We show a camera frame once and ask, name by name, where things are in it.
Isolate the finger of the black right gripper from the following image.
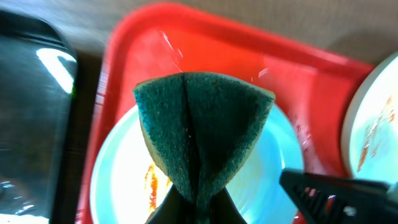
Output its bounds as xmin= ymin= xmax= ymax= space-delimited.
xmin=279 ymin=169 xmax=397 ymax=224

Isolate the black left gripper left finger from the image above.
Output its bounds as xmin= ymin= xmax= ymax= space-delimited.
xmin=146 ymin=185 xmax=195 ymax=224

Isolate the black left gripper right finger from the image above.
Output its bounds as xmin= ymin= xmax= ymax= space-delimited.
xmin=211 ymin=188 xmax=246 ymax=224

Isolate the light blue plate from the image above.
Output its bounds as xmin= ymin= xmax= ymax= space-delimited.
xmin=90 ymin=105 xmax=303 ymax=224
xmin=340 ymin=52 xmax=397 ymax=185

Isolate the green scrubbing sponge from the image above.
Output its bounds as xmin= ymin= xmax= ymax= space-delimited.
xmin=133 ymin=72 xmax=275 ymax=223

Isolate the red plastic tray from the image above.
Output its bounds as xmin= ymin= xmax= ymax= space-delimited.
xmin=76 ymin=2 xmax=372 ymax=223

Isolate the black water basin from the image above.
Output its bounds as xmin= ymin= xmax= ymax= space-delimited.
xmin=1 ymin=10 xmax=78 ymax=223

